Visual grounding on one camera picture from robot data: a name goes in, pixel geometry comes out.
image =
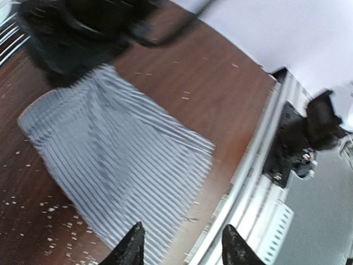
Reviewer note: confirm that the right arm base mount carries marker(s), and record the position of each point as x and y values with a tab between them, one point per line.
298	138

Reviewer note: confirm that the grey striped boxer underwear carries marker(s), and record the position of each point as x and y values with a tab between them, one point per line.
119	157

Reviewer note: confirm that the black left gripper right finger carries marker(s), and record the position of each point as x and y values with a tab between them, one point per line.
235	250

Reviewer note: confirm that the aluminium front rail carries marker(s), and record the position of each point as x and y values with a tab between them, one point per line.
255	206

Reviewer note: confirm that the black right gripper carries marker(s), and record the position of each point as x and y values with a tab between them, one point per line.
70	38

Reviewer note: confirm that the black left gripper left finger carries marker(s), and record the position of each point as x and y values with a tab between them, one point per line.
130	250

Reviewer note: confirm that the white wire dish rack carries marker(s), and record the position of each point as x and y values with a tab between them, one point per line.
12	39

